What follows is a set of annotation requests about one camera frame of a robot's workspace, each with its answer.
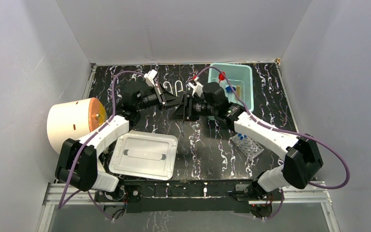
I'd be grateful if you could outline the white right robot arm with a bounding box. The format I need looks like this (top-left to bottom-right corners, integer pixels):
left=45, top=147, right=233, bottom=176
left=170, top=82, right=323, bottom=200

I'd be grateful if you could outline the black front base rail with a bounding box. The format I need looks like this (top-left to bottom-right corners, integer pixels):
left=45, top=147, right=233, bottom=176
left=123, top=179, right=282, bottom=214

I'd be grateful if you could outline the cream cylindrical centrifuge drum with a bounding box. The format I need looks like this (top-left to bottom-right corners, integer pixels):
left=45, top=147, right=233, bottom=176
left=46, top=98, right=107, bottom=154

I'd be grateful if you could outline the white red-capped wash bottle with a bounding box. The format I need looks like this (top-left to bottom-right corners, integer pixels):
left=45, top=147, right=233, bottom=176
left=218, top=72, right=226, bottom=84

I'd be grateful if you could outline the clear test tube rack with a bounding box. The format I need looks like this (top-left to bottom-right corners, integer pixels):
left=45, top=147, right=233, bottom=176
left=231, top=134, right=264, bottom=160

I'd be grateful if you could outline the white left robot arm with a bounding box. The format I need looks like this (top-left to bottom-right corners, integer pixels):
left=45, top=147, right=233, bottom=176
left=55, top=84, right=180, bottom=201

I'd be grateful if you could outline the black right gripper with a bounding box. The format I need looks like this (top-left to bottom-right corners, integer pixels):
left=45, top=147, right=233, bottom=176
left=169, top=94, right=217, bottom=123

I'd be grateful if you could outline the light teal plastic bin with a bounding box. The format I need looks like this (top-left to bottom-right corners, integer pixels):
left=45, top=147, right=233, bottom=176
left=203, top=63, right=254, bottom=121

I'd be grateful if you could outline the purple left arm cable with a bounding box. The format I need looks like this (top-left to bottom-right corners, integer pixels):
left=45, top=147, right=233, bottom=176
left=57, top=71, right=148, bottom=210

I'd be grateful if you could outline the wooden-handled test tube brush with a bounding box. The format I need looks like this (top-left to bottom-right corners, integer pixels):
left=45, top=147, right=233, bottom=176
left=235, top=86, right=243, bottom=100

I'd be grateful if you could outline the white plastic bin lid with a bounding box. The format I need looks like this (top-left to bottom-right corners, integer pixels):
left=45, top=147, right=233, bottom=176
left=109, top=130, right=178, bottom=180

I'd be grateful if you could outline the metal wire test tube holder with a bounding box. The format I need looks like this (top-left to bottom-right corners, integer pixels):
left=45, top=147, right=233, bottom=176
left=163, top=80, right=184, bottom=96

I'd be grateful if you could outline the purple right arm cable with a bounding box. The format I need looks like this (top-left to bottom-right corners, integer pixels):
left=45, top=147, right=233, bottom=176
left=195, top=66, right=350, bottom=220

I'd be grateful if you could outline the blue-based glass measuring cylinder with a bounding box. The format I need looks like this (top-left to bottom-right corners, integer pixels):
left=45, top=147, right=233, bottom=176
left=225, top=86, right=236, bottom=97

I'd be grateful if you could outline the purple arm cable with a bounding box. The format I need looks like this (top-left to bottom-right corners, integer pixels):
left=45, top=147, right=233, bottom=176
left=57, top=71, right=148, bottom=210
left=195, top=66, right=350, bottom=220

